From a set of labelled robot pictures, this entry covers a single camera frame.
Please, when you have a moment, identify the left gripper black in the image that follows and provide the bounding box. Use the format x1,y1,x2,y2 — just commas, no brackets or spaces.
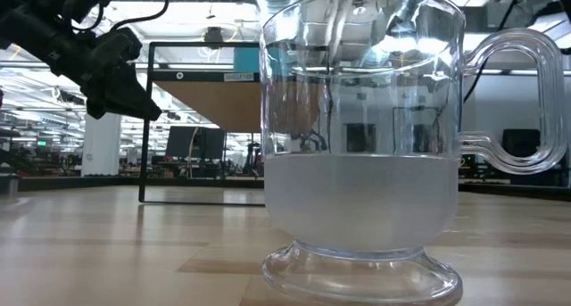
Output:
0,4,163,121

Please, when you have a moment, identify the teal plastic mug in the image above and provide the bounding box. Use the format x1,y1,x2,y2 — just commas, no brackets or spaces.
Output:
233,46,261,73

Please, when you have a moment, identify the clear glass footed mug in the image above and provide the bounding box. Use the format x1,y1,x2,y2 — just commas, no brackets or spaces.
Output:
260,0,568,306

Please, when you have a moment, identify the white building pillar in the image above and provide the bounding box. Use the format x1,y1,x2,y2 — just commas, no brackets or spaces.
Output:
80,112,122,178

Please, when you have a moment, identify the dark background monitor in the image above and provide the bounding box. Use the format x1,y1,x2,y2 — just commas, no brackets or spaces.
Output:
196,127,228,161
164,126,198,160

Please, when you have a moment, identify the large black screen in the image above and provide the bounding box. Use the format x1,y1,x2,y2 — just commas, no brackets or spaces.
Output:
501,128,542,159

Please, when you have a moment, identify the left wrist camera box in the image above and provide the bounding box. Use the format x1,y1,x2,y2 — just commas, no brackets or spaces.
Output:
87,27,145,74

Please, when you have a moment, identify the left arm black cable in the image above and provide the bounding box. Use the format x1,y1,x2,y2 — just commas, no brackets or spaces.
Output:
70,0,170,34

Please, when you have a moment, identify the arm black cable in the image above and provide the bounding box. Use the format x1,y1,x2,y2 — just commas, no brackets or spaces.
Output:
462,0,526,104
70,0,170,34

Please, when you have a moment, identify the black frame wooden shelf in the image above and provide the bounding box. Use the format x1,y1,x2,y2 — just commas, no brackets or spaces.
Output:
137,41,265,208

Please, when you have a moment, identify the ceiling-hung black camera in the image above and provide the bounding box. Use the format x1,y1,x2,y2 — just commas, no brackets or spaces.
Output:
203,26,225,45

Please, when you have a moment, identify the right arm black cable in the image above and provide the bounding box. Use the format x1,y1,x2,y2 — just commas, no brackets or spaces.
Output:
462,0,526,104

